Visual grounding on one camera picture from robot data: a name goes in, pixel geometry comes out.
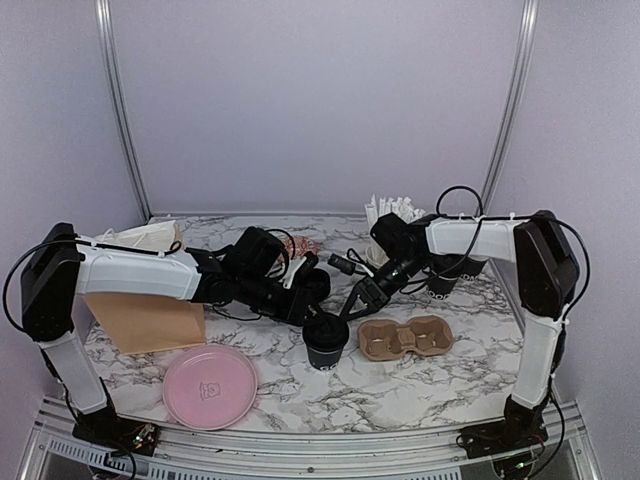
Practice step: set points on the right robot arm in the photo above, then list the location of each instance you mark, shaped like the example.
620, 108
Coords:
548, 273

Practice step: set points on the black cup holding straws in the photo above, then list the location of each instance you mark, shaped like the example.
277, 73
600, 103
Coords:
375, 256

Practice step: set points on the stack of black lids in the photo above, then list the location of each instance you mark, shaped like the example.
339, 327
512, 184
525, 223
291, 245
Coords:
318, 282

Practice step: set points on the left aluminium frame post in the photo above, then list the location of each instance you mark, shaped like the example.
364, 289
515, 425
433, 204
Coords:
117, 97

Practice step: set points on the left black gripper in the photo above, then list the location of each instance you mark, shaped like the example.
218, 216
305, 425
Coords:
296, 310

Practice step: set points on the right aluminium frame post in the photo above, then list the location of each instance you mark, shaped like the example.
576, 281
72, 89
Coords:
515, 90

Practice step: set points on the brown cardboard cup carrier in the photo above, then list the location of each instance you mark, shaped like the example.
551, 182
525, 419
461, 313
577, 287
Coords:
386, 340

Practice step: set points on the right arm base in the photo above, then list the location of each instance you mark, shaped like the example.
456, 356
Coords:
519, 428

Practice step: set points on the aluminium frame post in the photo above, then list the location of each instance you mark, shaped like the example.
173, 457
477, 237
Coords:
515, 90
117, 97

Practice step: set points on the stack of paper cups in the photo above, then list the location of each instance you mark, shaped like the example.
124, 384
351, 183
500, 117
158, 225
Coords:
472, 267

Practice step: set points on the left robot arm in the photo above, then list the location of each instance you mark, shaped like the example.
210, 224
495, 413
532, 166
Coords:
257, 271

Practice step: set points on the brown paper bag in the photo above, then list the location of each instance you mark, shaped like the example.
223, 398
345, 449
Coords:
147, 323

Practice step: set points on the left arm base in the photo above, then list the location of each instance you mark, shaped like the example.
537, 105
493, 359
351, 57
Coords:
106, 428

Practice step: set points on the black paper coffee cup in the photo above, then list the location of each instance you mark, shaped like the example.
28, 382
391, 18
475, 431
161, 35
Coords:
444, 273
324, 359

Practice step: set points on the bundle of white straws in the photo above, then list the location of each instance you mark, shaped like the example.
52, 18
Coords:
400, 206

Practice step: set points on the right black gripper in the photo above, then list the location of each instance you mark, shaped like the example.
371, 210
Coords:
352, 300

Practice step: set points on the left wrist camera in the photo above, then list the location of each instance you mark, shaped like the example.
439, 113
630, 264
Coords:
298, 268

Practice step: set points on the pink plate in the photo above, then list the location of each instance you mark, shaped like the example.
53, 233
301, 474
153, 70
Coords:
210, 387

